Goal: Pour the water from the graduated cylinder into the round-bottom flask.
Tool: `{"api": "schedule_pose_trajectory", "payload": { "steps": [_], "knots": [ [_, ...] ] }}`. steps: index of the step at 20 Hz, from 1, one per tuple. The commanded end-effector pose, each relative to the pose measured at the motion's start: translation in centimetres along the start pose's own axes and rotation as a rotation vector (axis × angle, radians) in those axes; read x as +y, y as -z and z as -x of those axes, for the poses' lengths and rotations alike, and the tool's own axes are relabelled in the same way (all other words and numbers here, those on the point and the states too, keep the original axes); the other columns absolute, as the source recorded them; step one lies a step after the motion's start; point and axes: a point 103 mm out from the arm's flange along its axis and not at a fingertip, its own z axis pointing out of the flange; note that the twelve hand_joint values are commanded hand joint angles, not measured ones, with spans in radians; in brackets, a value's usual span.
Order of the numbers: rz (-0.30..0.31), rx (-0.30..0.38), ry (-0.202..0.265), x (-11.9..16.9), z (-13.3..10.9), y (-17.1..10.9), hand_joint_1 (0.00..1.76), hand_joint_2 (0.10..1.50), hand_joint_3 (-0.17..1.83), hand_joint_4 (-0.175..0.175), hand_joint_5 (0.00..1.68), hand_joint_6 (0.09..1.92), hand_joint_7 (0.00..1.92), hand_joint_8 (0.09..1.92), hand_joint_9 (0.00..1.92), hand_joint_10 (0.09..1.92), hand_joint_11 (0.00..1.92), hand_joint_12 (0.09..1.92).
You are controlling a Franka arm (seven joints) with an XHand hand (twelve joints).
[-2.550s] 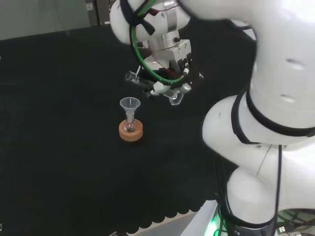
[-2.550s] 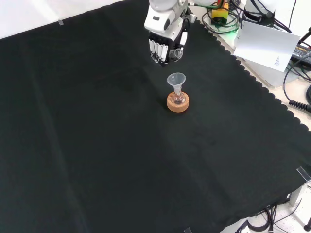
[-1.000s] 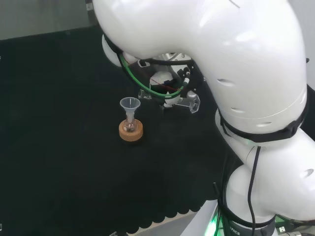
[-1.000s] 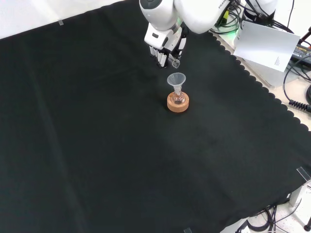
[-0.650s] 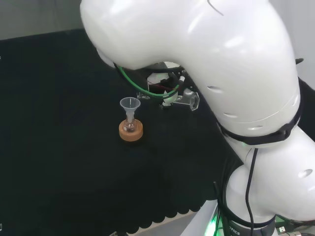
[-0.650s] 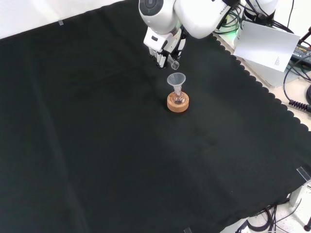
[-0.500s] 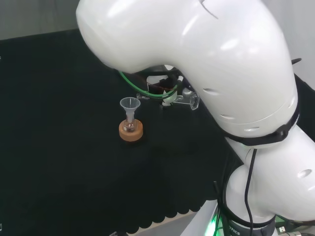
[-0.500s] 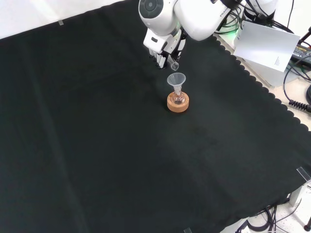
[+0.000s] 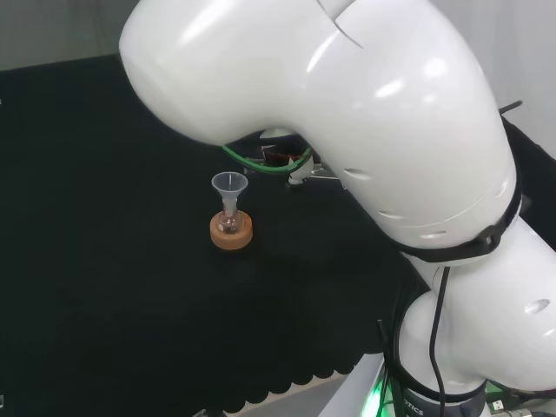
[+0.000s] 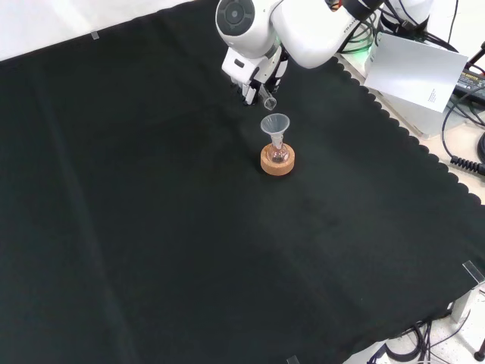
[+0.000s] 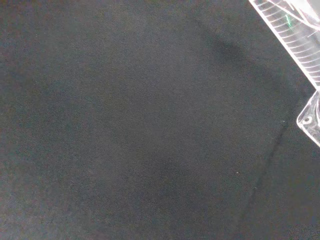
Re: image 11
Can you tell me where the black cloth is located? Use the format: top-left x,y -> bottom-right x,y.
0,0 -> 320,240

